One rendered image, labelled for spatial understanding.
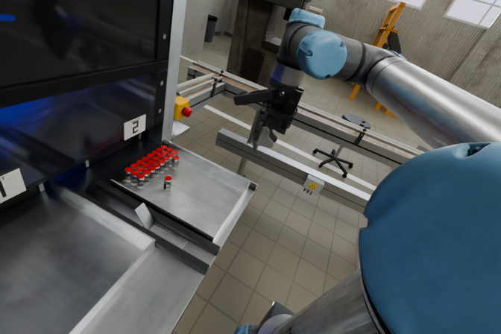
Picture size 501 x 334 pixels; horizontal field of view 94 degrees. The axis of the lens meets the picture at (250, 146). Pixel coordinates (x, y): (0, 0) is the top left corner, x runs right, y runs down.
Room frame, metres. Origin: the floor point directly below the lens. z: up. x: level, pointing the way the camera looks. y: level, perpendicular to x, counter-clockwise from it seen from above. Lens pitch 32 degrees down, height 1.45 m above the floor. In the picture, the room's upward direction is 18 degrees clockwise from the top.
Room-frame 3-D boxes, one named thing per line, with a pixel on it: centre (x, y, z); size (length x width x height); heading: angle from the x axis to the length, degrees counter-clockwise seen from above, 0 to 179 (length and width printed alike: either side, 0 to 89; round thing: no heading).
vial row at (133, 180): (0.57, 0.28, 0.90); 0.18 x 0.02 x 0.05; 168
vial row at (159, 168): (0.57, 0.26, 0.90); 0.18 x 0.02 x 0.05; 168
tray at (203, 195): (0.54, 0.15, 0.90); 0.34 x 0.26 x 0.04; 78
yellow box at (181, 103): (0.84, 0.33, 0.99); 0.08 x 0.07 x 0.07; 78
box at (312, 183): (1.32, -0.49, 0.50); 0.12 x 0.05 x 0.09; 78
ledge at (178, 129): (0.86, 0.37, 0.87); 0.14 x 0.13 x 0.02; 78
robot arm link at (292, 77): (0.58, -0.03, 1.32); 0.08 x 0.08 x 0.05
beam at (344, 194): (1.38, -0.53, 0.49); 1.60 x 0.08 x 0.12; 78
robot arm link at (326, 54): (0.49, -0.08, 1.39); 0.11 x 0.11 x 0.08; 17
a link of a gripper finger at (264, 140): (0.56, -0.03, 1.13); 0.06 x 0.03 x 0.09; 78
